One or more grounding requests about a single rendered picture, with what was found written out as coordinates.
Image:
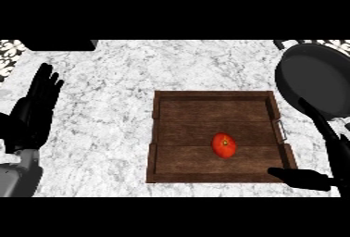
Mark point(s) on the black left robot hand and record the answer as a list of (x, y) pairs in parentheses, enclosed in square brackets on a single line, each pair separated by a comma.
[(32, 117)]

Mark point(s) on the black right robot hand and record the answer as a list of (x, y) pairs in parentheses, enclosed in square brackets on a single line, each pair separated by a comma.
[(330, 145)]

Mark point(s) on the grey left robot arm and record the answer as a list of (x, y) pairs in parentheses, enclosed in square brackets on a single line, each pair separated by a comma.
[(18, 176)]

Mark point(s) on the dark grey pot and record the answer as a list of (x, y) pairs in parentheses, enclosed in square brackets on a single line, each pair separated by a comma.
[(317, 78)]

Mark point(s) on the red tomato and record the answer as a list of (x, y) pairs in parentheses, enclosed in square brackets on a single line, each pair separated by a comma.
[(224, 145)]

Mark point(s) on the brown wooden tray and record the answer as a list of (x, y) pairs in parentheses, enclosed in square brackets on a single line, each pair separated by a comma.
[(219, 137)]

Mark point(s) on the black patterned tile panel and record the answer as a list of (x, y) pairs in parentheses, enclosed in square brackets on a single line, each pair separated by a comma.
[(9, 58), (325, 43)]

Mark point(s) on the black appliance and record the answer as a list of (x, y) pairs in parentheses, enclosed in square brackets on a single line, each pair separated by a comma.
[(61, 44)]

